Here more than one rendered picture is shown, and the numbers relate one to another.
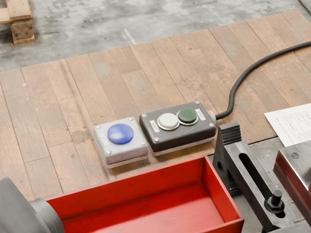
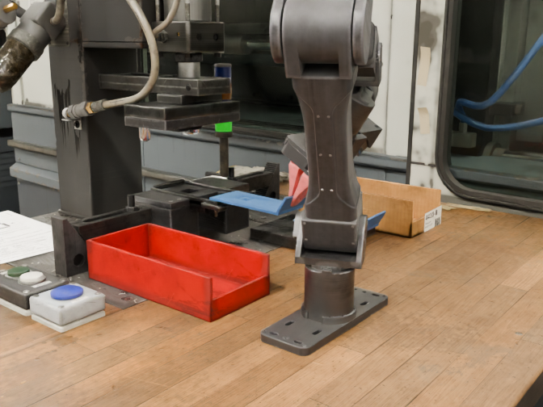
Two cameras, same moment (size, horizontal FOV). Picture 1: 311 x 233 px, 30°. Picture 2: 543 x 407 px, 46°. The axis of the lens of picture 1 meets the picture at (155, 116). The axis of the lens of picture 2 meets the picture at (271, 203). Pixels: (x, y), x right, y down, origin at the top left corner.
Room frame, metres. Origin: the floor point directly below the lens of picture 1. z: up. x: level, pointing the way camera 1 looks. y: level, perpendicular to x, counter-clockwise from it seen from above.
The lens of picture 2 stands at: (0.73, 0.84, 1.24)
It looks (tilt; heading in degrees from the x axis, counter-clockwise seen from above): 14 degrees down; 242
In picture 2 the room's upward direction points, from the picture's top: straight up
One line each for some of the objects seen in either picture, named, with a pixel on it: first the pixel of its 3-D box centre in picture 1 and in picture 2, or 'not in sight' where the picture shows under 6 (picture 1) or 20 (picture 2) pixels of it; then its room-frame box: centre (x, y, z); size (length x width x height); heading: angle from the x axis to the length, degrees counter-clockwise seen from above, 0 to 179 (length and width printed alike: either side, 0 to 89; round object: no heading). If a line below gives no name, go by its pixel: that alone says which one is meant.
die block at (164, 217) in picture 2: not in sight; (192, 214); (0.32, -0.22, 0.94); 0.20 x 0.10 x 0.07; 23
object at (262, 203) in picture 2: not in sight; (259, 195); (0.27, -0.05, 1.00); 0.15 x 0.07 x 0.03; 115
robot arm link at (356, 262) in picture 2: not in sight; (329, 239); (0.31, 0.21, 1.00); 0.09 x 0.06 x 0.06; 137
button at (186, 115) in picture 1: (187, 119); (18, 276); (0.64, -0.05, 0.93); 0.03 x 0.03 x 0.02
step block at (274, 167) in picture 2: not in sight; (265, 185); (0.11, -0.34, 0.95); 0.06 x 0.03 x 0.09; 23
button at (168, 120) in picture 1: (168, 123); (31, 282); (0.63, -0.02, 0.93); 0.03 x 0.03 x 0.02
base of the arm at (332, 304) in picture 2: not in sight; (329, 291); (0.31, 0.22, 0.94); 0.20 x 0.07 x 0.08; 23
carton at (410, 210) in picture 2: not in sight; (368, 204); (-0.02, -0.15, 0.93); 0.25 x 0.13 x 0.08; 113
